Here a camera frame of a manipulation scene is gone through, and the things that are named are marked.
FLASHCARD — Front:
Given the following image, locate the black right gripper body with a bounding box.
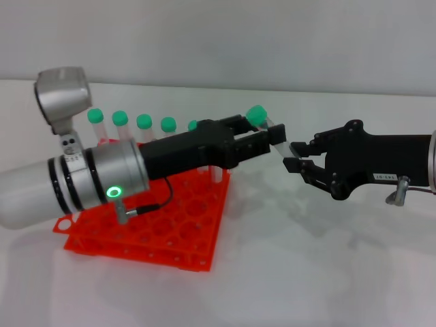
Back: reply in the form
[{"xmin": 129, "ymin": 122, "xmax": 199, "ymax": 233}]
[{"xmin": 323, "ymin": 119, "xmax": 432, "ymax": 200}]

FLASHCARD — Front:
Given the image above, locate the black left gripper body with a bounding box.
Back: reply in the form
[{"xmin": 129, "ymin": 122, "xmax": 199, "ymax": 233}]
[{"xmin": 138, "ymin": 119, "xmax": 239, "ymax": 181}]

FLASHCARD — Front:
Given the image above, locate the metal elbow connector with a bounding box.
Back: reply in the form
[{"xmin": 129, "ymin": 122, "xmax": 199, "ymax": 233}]
[{"xmin": 386, "ymin": 176, "xmax": 409, "ymax": 207}]

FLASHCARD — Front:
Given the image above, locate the orange test tube rack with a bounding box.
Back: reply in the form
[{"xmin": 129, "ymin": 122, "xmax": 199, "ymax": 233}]
[{"xmin": 52, "ymin": 138, "xmax": 232, "ymax": 273}]

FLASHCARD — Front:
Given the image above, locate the thin black cable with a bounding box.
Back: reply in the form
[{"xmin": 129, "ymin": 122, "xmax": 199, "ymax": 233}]
[{"xmin": 138, "ymin": 176, "xmax": 174, "ymax": 214}]

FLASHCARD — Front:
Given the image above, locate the thin red cable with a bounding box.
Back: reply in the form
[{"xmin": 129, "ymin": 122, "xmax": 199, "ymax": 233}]
[{"xmin": 407, "ymin": 185, "xmax": 436, "ymax": 196}]

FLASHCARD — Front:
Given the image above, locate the silver cable plug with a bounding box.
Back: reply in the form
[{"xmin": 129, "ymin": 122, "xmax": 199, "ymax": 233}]
[{"xmin": 115, "ymin": 200, "xmax": 141, "ymax": 225}]

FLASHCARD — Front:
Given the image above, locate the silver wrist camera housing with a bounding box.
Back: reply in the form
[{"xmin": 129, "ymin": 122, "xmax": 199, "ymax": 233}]
[{"xmin": 33, "ymin": 66, "xmax": 93, "ymax": 159}]

